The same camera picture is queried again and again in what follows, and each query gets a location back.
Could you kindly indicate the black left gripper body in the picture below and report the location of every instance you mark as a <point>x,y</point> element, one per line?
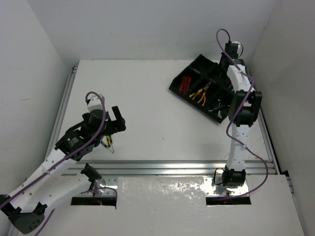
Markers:
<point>113,126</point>

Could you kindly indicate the yellow needle-nose pliers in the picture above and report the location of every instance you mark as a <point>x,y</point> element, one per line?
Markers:
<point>201,93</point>

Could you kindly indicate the small yellow utility knife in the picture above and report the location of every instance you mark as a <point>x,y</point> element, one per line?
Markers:
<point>107,140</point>

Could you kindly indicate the black green precision screwdriver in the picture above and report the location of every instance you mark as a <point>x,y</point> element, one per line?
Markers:
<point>105,145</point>

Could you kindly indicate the white front cover board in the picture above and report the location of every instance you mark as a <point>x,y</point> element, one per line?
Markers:
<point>169,206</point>

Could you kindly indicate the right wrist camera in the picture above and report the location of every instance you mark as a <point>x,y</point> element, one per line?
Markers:
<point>237,48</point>

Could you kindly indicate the red black folding saw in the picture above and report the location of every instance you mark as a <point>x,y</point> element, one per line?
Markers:
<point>184,88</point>

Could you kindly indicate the large silver open-end wrench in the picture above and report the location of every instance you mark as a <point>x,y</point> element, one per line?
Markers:
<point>218,108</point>

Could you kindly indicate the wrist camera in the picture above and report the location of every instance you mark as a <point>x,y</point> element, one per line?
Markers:
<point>237,48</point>
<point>94,103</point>

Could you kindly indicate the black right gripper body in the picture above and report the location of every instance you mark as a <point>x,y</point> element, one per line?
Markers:
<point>223,58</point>

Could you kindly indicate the black compartment tray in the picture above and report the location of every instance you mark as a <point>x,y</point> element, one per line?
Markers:
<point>203,70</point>

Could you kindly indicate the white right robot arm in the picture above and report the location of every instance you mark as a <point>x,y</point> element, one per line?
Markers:
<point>242,114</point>

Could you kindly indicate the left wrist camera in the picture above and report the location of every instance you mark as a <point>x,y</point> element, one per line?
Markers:
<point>94,103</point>

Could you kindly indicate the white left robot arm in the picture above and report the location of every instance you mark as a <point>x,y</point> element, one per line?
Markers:
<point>25,207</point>

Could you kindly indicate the aluminium rail frame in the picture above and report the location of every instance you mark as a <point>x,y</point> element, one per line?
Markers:
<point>164,136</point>

